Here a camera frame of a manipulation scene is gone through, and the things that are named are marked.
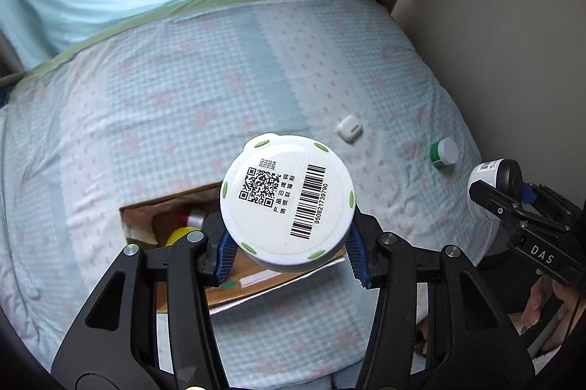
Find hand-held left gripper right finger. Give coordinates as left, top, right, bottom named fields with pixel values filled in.
left=345, top=211, right=536, bottom=390

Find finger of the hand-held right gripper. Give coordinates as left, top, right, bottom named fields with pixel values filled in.
left=469, top=181, right=541, bottom=231
left=523, top=183, right=574, bottom=227

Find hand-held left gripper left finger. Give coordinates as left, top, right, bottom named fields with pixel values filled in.
left=49, top=211, right=239, bottom=390

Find white jar with black lid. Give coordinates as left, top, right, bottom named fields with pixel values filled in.
left=467, top=158, right=523, bottom=220

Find cardboard box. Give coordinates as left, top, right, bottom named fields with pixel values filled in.
left=119, top=181, right=349, bottom=314

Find red jar with pale lid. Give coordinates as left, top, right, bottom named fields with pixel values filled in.
left=181, top=207, right=218, bottom=230

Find yellowish clear tape roll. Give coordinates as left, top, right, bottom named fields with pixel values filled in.
left=166, top=226, right=190, bottom=247

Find white round container green dots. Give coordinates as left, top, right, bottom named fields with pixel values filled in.
left=220, top=134, right=357, bottom=274

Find person's right hand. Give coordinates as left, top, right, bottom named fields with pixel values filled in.
left=519, top=275, right=586, bottom=333

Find green jar with white lid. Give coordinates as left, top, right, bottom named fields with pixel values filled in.
left=428, top=138, right=459, bottom=169

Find white earbud case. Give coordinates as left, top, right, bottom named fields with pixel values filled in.
left=336, top=115, right=363, bottom=142

